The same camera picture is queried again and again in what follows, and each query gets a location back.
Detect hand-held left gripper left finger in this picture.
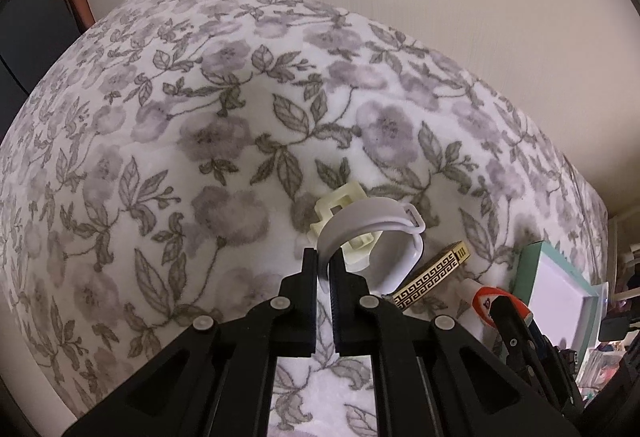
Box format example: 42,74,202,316
62,247,321,437

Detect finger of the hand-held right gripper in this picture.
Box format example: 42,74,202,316
487,294,586,418

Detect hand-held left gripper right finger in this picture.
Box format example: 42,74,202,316
330,249,586,437

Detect white plastic ring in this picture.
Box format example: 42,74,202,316
316,198,426,295

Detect orange white tube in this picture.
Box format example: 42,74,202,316
457,280,531,328

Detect teal framed white board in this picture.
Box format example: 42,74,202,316
510,240,611,360

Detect gold black patterned box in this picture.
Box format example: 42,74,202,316
390,240,472,313

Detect dark small box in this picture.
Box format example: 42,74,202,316
600,314,632,343

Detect cream plastic slotted piece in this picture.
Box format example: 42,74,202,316
309,180,383,273

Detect floral printed blanket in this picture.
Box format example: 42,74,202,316
0,0,608,437

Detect dark cabinet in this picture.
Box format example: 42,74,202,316
0,0,83,138

